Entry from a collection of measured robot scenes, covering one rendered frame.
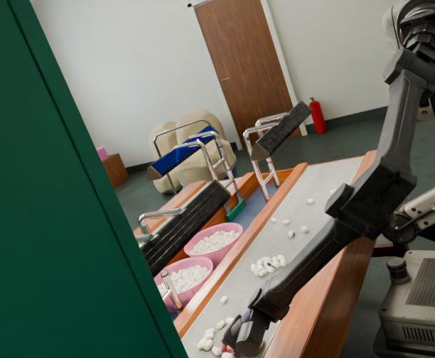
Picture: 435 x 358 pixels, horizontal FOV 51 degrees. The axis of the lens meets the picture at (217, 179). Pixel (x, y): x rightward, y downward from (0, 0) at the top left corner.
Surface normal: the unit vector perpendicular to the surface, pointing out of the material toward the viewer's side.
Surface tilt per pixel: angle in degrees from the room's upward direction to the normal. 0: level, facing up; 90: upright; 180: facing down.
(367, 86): 90
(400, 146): 54
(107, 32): 90
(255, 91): 90
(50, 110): 90
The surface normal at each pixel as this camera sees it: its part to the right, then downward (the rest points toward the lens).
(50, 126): 0.83, -0.15
